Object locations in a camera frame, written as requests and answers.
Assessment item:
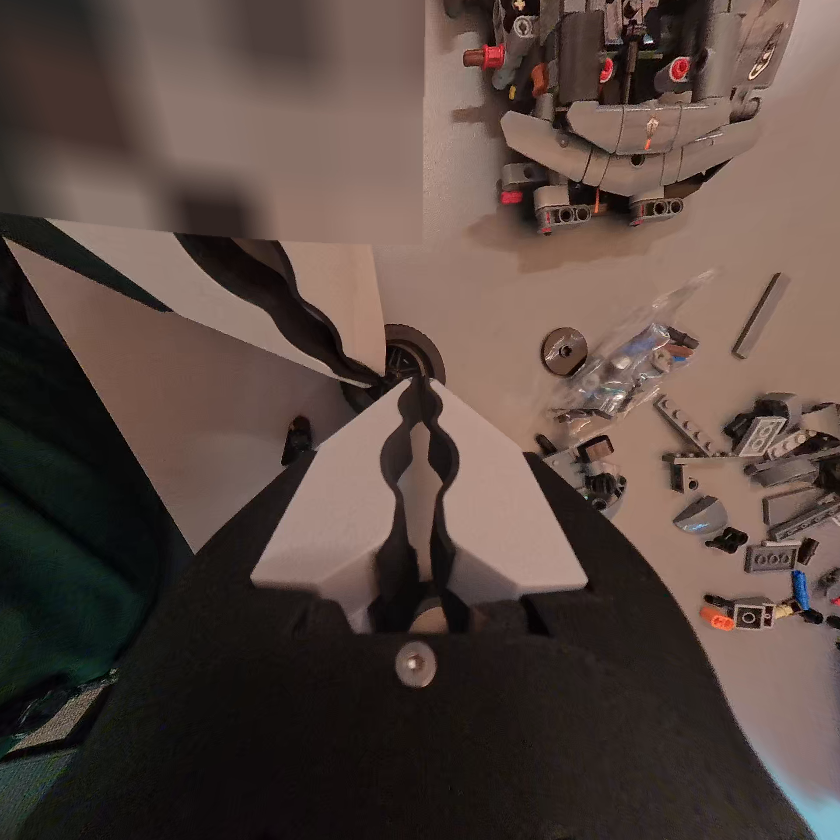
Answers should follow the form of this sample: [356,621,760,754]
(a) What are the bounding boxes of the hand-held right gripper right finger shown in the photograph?
[425,379,589,632]

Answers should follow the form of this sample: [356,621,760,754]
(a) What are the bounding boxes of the person's dark green clothing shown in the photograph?
[0,243,198,710]

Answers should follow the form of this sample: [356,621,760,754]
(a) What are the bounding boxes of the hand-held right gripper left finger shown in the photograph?
[251,377,426,632]

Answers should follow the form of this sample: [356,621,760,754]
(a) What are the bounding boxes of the clear bag of lego pieces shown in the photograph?
[548,266,719,447]

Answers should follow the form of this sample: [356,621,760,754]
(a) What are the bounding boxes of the small black lego piece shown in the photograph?
[282,415,313,467]

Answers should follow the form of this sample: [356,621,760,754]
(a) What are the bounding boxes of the grey lego vehicle model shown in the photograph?
[443,0,803,236]

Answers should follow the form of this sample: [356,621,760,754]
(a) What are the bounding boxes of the grey curved lego shell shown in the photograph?
[672,495,727,534]

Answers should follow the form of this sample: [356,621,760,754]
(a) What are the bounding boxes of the grey plate with gear cluster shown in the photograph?
[541,446,592,490]

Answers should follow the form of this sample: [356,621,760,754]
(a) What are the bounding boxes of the black lego wheel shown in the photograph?
[340,323,447,413]

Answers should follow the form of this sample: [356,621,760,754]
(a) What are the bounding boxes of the black round lego dish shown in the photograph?
[541,326,589,375]

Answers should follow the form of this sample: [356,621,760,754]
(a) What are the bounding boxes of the long dark grey lego tile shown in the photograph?
[731,272,783,361]

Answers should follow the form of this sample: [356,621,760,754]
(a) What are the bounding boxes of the small grey studded lego plate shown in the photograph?
[745,541,803,574]

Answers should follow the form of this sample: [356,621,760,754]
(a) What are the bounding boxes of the grey square lego brick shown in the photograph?
[731,597,777,632]

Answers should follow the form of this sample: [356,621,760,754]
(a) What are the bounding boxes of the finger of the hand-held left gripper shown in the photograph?
[276,241,388,378]
[51,220,382,389]

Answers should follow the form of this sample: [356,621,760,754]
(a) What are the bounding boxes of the pile of grey lego pieces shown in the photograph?
[663,390,840,542]

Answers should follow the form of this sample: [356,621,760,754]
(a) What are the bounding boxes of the long grey studded lego plate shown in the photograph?
[654,394,731,458]

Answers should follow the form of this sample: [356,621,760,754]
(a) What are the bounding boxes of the grey curved lego slope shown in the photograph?
[587,472,628,519]

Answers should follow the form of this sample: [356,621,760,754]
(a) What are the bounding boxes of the grey mesh fabric patch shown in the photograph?
[0,669,119,762]

